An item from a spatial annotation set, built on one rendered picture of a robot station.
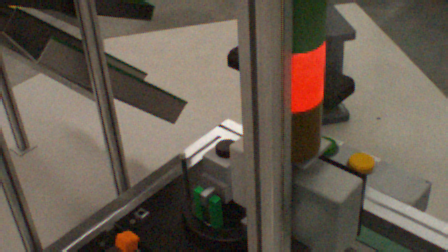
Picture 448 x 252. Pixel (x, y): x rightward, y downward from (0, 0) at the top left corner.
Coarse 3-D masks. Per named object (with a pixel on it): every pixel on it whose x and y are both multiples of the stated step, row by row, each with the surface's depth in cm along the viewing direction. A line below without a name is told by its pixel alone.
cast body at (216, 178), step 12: (216, 144) 77; (228, 144) 77; (204, 156) 77; (216, 156) 77; (228, 156) 76; (204, 168) 78; (216, 168) 76; (228, 168) 75; (204, 180) 79; (216, 180) 78; (228, 180) 76; (204, 192) 77; (216, 192) 78; (228, 192) 77; (204, 204) 78
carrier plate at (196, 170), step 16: (192, 176) 91; (160, 192) 89; (176, 192) 89; (144, 208) 86; (160, 208) 86; (176, 208) 86; (128, 224) 84; (144, 224) 84; (160, 224) 83; (176, 224) 83; (144, 240) 81; (160, 240) 81; (176, 240) 81; (192, 240) 81
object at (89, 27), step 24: (96, 24) 78; (96, 48) 80; (0, 72) 107; (96, 72) 81; (0, 96) 110; (96, 96) 84; (0, 144) 74; (24, 144) 117; (120, 144) 90; (0, 168) 74; (120, 168) 92; (120, 192) 94; (24, 216) 81; (24, 240) 82
